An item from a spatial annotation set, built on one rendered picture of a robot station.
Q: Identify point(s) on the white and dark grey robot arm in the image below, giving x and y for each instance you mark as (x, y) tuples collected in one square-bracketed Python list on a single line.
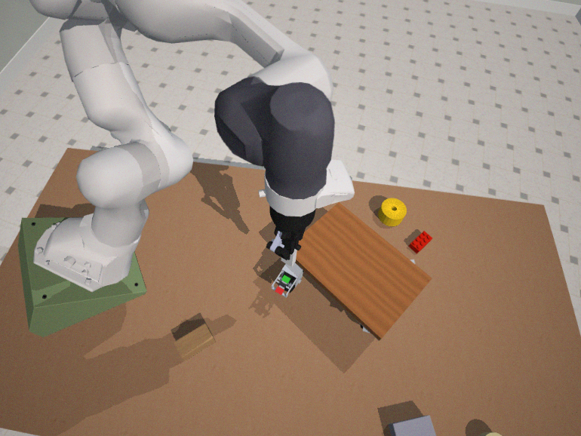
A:
[(277, 117)]

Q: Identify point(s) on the yellow short cylinder with center hole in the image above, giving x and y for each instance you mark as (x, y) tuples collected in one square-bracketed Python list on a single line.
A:
[(392, 212)]

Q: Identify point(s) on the red toy brick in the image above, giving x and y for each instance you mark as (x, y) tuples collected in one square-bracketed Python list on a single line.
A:
[(420, 242)]

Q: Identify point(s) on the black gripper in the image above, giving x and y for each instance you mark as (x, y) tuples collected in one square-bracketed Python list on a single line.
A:
[(287, 235)]

